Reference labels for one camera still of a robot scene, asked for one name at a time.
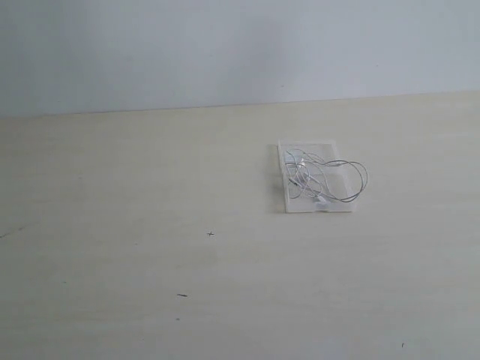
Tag clear plastic storage case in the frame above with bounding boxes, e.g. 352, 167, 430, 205
273, 139, 368, 214

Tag white wired earphones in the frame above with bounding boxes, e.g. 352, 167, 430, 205
279, 148, 368, 213

